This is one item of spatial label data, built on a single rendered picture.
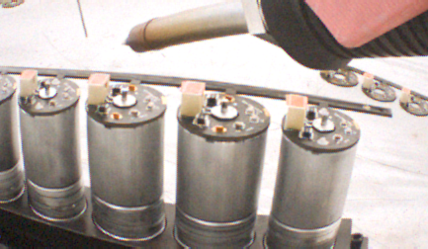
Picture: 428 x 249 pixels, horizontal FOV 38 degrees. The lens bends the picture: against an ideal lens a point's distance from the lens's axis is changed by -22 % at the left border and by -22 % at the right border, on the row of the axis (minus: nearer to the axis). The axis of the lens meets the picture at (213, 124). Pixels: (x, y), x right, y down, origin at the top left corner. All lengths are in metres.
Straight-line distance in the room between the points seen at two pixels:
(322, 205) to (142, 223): 0.05
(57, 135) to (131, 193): 0.03
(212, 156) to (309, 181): 0.03
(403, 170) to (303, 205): 0.12
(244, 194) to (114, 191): 0.04
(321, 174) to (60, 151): 0.08
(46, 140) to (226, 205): 0.06
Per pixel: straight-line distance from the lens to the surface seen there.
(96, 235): 0.22
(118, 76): 0.23
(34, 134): 0.21
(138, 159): 0.21
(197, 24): 0.15
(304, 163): 0.20
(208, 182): 0.20
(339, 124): 0.21
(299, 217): 0.21
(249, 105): 0.21
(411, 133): 0.35
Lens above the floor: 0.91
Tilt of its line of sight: 28 degrees down
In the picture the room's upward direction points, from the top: 4 degrees clockwise
